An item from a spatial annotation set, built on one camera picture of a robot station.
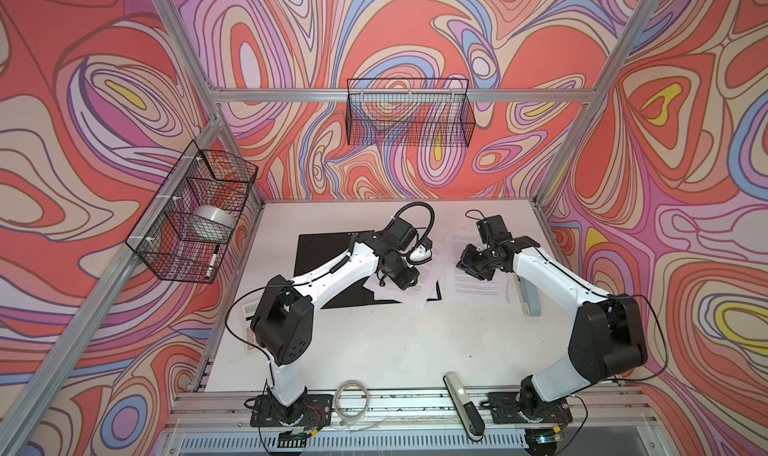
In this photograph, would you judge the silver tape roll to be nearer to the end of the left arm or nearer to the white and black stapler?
the end of the left arm

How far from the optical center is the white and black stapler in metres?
0.69

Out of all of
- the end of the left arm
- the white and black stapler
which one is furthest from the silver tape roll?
the white and black stapler
